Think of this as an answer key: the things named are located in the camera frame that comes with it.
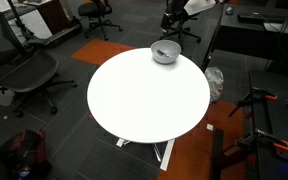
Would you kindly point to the white round bowl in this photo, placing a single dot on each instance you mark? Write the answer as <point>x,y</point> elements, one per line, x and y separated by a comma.
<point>174,50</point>

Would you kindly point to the white table base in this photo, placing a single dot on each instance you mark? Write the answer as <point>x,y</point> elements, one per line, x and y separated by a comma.
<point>167,155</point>

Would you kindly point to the clear plastic bag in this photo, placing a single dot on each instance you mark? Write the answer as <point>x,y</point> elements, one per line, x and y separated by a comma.
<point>214,83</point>

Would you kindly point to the small white floor tag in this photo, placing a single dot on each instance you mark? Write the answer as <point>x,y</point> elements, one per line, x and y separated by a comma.
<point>210,127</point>

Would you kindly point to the black swivel office chair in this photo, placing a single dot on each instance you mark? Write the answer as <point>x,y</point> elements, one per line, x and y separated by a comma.
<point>92,9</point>

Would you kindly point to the black electric scooter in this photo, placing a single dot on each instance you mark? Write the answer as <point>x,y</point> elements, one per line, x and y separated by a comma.
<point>55,36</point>

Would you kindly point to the black office desk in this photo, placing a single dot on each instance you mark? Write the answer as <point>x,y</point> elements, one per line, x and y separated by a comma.
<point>244,36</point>

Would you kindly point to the grey computer mouse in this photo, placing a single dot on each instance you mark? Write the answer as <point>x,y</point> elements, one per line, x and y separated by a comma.
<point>229,10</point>

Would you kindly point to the brown wooden cabinet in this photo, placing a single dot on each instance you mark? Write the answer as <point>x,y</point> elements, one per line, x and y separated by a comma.
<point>52,16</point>

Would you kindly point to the black mesh office chair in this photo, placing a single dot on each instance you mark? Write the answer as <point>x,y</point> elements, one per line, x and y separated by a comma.
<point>27,70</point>

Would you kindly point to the black slim keyboard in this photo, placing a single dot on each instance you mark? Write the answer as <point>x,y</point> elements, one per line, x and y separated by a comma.
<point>250,18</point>

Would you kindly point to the white side desk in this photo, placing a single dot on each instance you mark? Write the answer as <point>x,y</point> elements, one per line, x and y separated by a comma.
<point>34,23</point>

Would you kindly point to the red black backpack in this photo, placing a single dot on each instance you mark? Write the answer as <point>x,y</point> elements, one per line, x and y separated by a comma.
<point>27,150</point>

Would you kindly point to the black workbench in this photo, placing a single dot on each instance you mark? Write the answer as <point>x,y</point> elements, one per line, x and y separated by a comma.
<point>277,123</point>

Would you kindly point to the black upright post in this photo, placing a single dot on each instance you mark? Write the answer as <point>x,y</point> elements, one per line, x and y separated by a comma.
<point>217,146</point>

